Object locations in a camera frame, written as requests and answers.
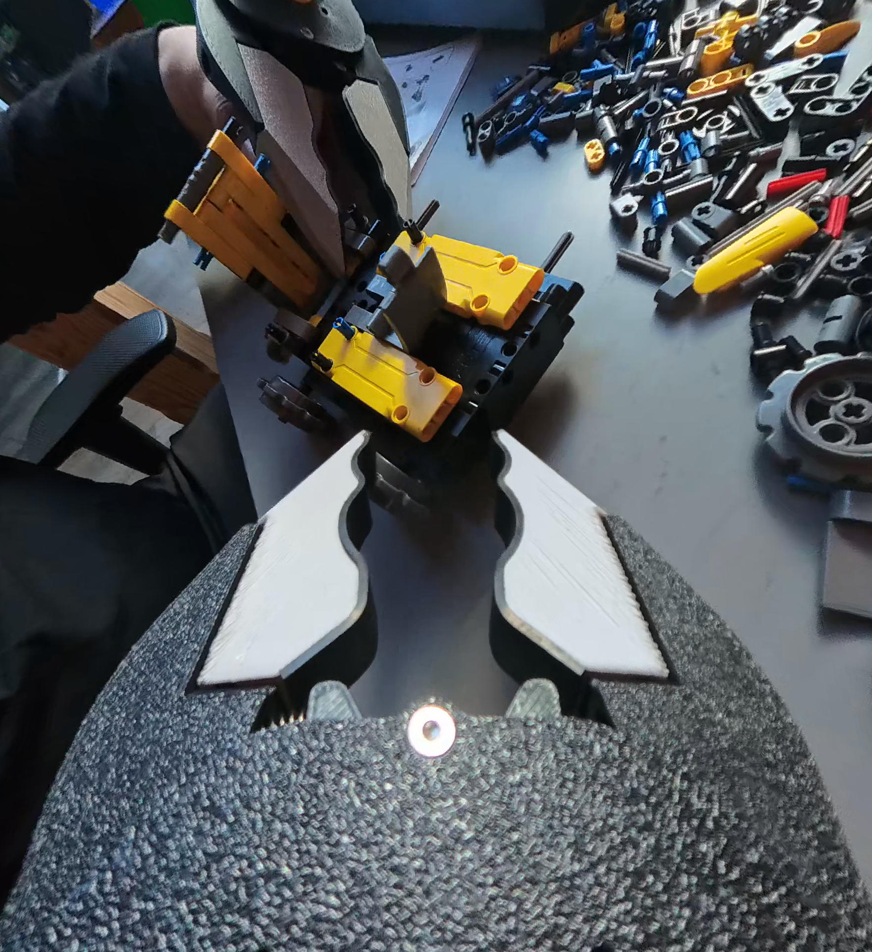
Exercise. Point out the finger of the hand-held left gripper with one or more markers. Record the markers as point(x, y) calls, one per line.
point(387, 141)
point(302, 163)

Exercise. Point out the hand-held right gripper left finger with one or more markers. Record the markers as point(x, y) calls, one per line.
point(287, 587)

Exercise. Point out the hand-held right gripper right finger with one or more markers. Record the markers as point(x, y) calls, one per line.
point(577, 587)

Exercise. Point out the black yellow toy block vehicle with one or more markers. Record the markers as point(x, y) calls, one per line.
point(376, 372)

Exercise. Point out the grey desk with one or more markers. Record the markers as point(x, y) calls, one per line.
point(629, 446)

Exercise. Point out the person's left hand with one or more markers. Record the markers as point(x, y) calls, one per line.
point(194, 74)

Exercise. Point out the instruction booklet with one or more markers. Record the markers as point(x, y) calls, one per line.
point(436, 89)

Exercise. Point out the pile of building block parts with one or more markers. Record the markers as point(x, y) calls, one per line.
point(755, 249)

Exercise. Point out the wooden post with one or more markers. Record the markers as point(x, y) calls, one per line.
point(120, 296)

